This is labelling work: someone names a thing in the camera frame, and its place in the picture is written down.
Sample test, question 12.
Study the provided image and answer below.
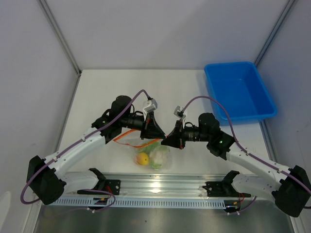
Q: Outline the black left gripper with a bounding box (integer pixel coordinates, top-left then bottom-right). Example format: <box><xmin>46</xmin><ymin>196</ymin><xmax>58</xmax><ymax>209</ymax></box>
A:
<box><xmin>120</xmin><ymin>111</ymin><xmax>166</xmax><ymax>140</ymax></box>

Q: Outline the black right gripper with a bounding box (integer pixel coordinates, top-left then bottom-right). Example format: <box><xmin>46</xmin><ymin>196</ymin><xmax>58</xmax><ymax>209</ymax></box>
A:
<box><xmin>161</xmin><ymin>119</ymin><xmax>210</xmax><ymax>150</ymax></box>

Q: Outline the green grape bunch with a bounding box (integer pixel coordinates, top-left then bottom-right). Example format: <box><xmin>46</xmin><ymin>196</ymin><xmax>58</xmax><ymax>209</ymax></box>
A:
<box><xmin>137</xmin><ymin>142</ymin><xmax>160</xmax><ymax>154</ymax></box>

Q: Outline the clear zip bag orange zipper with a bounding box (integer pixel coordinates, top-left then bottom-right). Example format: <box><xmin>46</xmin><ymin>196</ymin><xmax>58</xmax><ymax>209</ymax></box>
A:
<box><xmin>113</xmin><ymin>130</ymin><xmax>173</xmax><ymax>171</ymax></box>

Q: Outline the orange yellow mango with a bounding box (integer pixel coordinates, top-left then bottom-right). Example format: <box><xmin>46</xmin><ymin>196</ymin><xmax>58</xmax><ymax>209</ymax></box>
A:
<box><xmin>136</xmin><ymin>152</ymin><xmax>149</xmax><ymax>166</ymax></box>

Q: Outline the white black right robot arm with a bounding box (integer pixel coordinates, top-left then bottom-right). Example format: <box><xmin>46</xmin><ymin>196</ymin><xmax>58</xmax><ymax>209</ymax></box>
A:
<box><xmin>161</xmin><ymin>113</ymin><xmax>311</xmax><ymax>217</ymax></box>

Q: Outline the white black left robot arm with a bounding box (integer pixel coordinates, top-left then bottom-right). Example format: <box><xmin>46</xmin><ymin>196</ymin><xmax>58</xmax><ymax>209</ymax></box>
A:
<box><xmin>26</xmin><ymin>96</ymin><xmax>165</xmax><ymax>205</ymax></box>

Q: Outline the blue plastic bin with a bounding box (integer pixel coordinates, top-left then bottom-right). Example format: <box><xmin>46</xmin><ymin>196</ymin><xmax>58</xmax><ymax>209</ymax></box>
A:
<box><xmin>204</xmin><ymin>61</ymin><xmax>277</xmax><ymax>125</ymax></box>

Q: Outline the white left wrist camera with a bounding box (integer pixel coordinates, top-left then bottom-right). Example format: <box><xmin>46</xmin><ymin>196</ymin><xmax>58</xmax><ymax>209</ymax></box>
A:
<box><xmin>142</xmin><ymin>99</ymin><xmax>157</xmax><ymax>118</ymax></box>

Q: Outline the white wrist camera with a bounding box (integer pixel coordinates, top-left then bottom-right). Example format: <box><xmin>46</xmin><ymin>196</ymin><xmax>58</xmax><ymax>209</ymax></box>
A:
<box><xmin>173</xmin><ymin>106</ymin><xmax>187</xmax><ymax>124</ymax></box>
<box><xmin>142</xmin><ymin>99</ymin><xmax>157</xmax><ymax>118</ymax></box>

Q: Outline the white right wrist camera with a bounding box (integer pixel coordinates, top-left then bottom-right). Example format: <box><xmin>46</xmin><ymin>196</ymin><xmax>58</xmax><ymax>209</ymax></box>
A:
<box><xmin>173</xmin><ymin>106</ymin><xmax>187</xmax><ymax>124</ymax></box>

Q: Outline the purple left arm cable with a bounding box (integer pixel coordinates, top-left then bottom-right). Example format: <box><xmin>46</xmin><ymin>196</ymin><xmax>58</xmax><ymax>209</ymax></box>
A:
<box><xmin>20</xmin><ymin>89</ymin><xmax>153</xmax><ymax>214</ymax></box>

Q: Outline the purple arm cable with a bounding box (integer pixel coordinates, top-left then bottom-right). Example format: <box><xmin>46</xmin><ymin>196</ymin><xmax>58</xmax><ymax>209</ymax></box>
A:
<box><xmin>20</xmin><ymin>89</ymin><xmax>153</xmax><ymax>214</ymax></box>
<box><xmin>181</xmin><ymin>96</ymin><xmax>311</xmax><ymax>216</ymax></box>

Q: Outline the aluminium extrusion rail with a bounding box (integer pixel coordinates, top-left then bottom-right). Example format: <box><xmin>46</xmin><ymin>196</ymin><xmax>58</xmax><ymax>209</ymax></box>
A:
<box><xmin>63</xmin><ymin>173</ymin><xmax>277</xmax><ymax>201</ymax></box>

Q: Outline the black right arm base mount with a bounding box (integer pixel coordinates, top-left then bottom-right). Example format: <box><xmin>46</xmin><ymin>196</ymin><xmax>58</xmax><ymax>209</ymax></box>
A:
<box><xmin>202</xmin><ymin>170</ymin><xmax>251</xmax><ymax>198</ymax></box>

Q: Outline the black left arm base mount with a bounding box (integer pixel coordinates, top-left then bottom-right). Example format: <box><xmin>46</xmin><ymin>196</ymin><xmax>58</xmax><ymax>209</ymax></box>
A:
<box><xmin>77</xmin><ymin>168</ymin><xmax>121</xmax><ymax>195</ymax></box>

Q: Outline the white slotted cable duct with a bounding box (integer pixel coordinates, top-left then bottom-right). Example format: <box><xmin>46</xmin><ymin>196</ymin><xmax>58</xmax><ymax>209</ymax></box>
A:
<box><xmin>52</xmin><ymin>197</ymin><xmax>226</xmax><ymax>209</ymax></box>

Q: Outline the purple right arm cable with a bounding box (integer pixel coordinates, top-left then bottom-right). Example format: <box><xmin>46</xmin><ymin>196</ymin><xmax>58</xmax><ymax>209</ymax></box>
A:
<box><xmin>181</xmin><ymin>96</ymin><xmax>311</xmax><ymax>216</ymax></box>

